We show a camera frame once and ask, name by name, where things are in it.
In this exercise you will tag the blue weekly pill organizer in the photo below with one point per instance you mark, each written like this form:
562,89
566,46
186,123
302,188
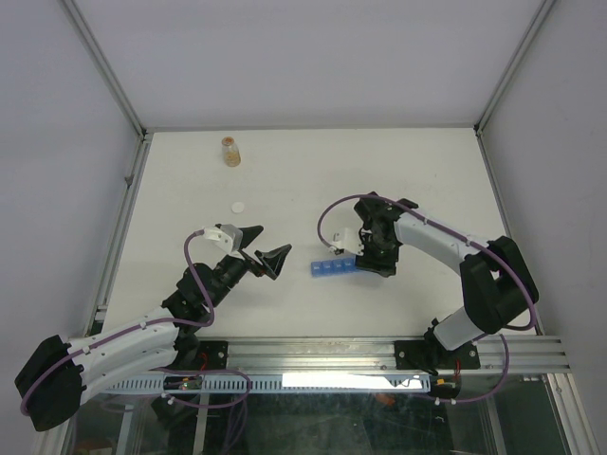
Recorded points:
334,267

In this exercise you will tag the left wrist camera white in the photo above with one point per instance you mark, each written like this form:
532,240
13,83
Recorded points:
226,237

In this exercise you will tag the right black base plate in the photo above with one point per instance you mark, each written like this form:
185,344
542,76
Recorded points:
420,354

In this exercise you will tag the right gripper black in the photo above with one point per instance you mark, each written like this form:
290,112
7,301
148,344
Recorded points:
385,265

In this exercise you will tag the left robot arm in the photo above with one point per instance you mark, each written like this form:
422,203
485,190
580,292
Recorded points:
62,375

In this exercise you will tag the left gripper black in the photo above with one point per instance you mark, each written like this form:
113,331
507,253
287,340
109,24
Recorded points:
270,260

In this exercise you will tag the amber pill bottle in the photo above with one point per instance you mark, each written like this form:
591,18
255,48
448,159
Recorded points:
230,151

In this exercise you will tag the small status circuit board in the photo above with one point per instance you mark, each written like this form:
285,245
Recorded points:
183,383

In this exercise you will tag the white bottle cap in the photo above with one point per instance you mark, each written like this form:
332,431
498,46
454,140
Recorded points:
237,207

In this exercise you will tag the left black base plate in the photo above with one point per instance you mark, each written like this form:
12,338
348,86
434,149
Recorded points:
210,355

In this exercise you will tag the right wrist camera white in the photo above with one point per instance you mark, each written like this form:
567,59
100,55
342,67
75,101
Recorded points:
346,240

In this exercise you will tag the aluminium mounting rail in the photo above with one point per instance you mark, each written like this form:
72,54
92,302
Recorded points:
528,355

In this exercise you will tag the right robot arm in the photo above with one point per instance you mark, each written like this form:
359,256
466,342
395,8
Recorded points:
496,283

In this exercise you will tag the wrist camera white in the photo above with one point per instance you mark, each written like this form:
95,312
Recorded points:
346,240
226,237

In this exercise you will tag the slotted grey cable duct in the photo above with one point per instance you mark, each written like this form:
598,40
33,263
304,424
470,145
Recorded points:
148,384

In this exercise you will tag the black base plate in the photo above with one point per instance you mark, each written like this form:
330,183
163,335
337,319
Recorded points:
420,354
210,355

